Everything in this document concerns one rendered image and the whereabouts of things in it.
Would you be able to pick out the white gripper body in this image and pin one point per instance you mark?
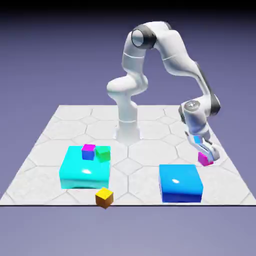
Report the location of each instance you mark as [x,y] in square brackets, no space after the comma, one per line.
[208,149]

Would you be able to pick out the small pink cube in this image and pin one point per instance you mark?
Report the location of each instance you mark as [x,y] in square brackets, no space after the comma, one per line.
[203,160]

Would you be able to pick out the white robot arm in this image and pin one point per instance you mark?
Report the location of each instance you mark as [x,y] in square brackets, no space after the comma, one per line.
[132,80]

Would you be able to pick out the small green cube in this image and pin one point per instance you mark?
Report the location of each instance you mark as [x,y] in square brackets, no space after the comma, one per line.
[103,154]

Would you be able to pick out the small yellow cube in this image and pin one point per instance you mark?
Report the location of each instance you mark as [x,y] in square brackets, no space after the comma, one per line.
[104,197]

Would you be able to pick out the small magenta and blue cube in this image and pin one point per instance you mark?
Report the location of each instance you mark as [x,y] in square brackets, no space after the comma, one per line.
[88,153]

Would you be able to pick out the large blue box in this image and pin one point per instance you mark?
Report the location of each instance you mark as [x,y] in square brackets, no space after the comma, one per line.
[180,182]

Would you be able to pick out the large cyan box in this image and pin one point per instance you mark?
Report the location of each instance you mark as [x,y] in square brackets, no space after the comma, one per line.
[84,172]

